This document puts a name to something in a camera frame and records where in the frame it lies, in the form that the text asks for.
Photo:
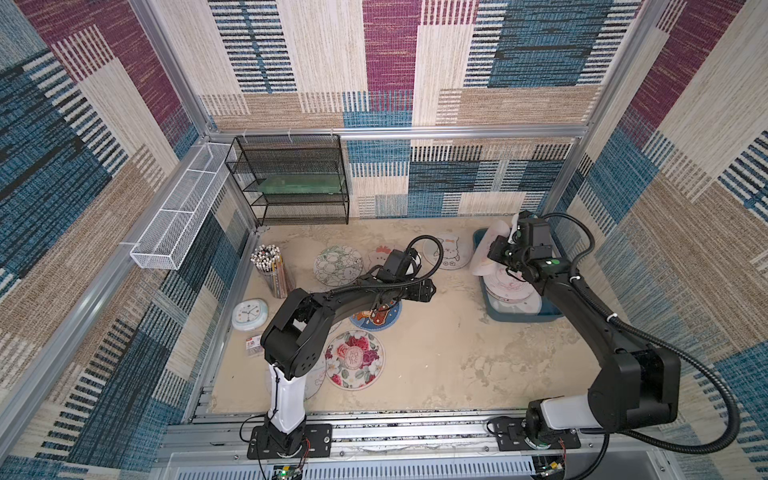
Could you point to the white wire mesh basket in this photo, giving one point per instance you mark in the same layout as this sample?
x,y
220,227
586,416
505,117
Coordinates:
x,y
166,241

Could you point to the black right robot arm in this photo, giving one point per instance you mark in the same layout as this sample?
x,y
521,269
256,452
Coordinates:
x,y
638,383

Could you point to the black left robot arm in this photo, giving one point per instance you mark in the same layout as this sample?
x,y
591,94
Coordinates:
x,y
294,339

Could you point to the small clear plastic box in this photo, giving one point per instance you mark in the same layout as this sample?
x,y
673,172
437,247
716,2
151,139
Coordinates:
x,y
253,346

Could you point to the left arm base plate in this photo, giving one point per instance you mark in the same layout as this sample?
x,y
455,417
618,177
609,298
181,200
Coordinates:
x,y
312,441

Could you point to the black wire mesh shelf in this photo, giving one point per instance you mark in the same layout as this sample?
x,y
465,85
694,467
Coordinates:
x,y
291,180

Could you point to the white butterfly coaster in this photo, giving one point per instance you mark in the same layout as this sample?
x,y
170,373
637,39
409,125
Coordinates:
x,y
315,378

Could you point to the teal plastic storage box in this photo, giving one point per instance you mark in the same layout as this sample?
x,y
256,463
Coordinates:
x,y
548,312

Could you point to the cup of coloured pencils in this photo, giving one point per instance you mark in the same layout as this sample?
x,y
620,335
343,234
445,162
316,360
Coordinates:
x,y
270,264

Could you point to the small white round clock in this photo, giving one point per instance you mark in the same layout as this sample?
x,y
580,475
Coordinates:
x,y
249,315

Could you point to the green white cabbage coaster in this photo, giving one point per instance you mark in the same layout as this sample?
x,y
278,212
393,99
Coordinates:
x,y
338,265

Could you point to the pink hello kitty coaster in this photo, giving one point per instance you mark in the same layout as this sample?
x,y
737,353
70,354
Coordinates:
x,y
505,287

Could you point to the pink unicorn moon coaster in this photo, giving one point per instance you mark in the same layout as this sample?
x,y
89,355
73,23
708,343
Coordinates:
x,y
481,264

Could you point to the red rose floral coaster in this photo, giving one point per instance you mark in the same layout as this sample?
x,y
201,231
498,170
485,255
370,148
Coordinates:
x,y
354,360

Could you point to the green white rabbit coaster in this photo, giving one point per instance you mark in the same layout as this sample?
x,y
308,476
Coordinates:
x,y
526,307

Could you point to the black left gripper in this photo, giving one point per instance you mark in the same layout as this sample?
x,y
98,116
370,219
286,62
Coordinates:
x,y
419,286

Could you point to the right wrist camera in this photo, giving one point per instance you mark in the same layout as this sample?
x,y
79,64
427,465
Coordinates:
x,y
533,232

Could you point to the pink checkered bunny coaster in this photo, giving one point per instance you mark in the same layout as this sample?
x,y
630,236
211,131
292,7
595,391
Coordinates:
x,y
378,256

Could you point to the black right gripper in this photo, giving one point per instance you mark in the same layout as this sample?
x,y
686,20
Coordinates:
x,y
504,252

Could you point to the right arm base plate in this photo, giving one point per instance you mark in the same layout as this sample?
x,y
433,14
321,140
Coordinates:
x,y
516,434

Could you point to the blue cartoon toast coaster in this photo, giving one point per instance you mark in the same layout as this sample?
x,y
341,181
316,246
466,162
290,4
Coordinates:
x,y
378,320

